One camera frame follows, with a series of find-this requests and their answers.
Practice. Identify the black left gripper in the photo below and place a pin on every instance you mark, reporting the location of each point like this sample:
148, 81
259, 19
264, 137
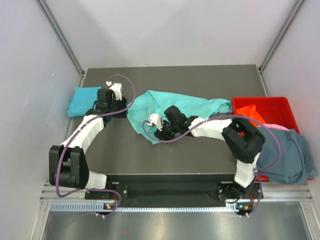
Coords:
121, 103

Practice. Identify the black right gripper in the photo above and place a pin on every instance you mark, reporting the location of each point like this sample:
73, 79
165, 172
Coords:
162, 135

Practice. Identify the teal t-shirt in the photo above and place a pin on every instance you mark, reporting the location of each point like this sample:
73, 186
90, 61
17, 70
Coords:
156, 102

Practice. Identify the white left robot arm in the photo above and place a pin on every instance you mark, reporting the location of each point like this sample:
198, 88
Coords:
67, 161

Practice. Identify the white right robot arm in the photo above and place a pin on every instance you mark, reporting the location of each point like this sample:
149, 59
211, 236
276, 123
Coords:
244, 140

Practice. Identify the folded blue t-shirt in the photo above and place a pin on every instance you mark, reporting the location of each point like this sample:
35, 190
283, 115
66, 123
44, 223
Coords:
83, 100

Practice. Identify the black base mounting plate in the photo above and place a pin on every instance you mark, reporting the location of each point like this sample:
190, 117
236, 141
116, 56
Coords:
179, 190

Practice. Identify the orange t-shirt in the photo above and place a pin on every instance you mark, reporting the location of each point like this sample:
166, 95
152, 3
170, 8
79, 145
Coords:
250, 111

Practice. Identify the pink t-shirt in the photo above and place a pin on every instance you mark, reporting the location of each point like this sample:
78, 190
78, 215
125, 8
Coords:
275, 126

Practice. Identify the red plastic bin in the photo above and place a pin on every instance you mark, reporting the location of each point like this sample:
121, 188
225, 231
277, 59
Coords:
274, 110

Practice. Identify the grey-blue t-shirt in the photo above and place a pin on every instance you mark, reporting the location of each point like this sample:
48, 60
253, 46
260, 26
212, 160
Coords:
295, 165

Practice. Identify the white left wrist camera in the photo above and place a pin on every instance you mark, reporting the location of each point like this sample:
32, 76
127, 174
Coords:
117, 88

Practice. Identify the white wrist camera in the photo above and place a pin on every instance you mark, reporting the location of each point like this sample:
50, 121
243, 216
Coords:
117, 88
155, 120

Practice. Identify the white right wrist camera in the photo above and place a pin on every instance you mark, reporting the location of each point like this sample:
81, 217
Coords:
155, 120

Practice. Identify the grey aluminium corner post left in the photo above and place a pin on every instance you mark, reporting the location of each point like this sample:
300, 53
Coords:
60, 35

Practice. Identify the grey aluminium corner post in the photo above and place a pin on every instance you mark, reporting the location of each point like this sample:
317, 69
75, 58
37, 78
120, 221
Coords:
60, 35
297, 6

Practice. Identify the grey slotted cable duct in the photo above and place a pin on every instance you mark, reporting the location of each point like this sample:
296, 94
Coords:
105, 207

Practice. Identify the grey aluminium corner post right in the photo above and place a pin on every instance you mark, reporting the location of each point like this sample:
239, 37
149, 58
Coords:
297, 6

